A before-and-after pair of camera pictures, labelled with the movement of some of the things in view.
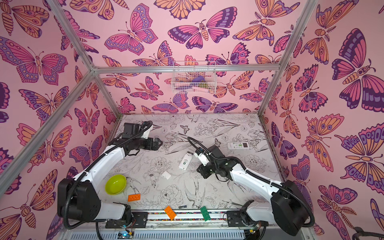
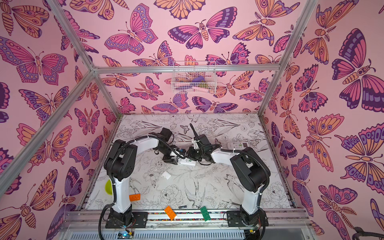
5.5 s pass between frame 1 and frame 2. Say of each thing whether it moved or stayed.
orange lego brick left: stayed
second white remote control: stayed
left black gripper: moved
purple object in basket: stayed
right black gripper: moved
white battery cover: stayed
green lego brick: stayed
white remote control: moved
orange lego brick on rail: stayed
